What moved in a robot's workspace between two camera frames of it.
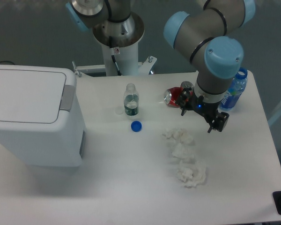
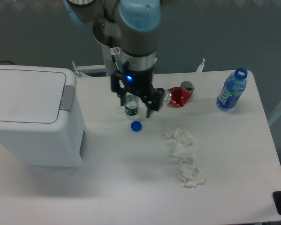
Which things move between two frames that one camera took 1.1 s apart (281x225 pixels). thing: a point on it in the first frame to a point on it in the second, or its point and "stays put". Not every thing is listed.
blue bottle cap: x=136 y=126 stays put
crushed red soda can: x=171 y=95 stays put
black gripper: x=187 y=100 to x=140 y=81
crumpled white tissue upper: x=179 y=134 stays put
